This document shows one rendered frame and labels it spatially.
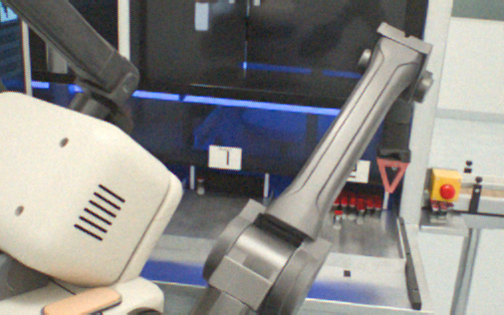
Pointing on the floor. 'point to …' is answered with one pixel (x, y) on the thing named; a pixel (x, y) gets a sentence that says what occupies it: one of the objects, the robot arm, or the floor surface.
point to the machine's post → (424, 115)
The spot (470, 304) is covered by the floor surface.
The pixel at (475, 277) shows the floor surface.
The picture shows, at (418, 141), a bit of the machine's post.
